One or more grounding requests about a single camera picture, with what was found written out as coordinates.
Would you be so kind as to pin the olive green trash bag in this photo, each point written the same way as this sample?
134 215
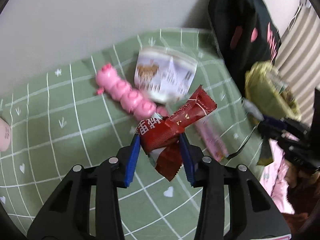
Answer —
269 101

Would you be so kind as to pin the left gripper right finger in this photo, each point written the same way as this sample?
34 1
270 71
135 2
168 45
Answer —
234 204

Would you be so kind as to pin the green grid tablecloth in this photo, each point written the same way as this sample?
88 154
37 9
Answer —
58 121

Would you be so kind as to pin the right hand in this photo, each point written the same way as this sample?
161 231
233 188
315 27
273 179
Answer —
298 181

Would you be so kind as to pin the pink cylindrical canister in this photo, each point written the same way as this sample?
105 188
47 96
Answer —
5 135

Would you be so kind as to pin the black hello kitty bag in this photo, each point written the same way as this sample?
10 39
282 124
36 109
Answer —
244 35

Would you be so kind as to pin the white paper cup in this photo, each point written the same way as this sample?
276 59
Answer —
164 75

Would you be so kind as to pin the pink flat wrapper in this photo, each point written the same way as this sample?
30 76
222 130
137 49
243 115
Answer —
212 139

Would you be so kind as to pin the pink pig toy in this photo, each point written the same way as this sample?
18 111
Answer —
130 99

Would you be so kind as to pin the pink bedsheet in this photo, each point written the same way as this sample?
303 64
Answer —
273 179

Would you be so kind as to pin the red snack wrapper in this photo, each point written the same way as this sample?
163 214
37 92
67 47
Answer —
159 137

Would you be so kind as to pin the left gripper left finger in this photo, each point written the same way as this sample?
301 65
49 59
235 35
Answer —
85 203

